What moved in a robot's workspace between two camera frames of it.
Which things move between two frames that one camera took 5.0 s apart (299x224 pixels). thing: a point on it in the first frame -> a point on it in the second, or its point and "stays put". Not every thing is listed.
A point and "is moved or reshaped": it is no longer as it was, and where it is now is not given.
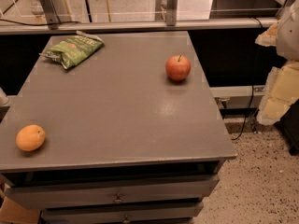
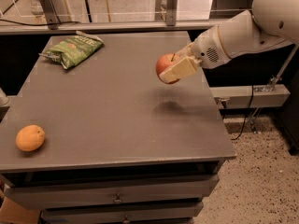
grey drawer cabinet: (124, 143) stays put
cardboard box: (13, 213) stays put
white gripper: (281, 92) -> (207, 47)
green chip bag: (73, 49) stays put
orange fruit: (30, 137) stays put
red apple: (177, 67) is moved or reshaped
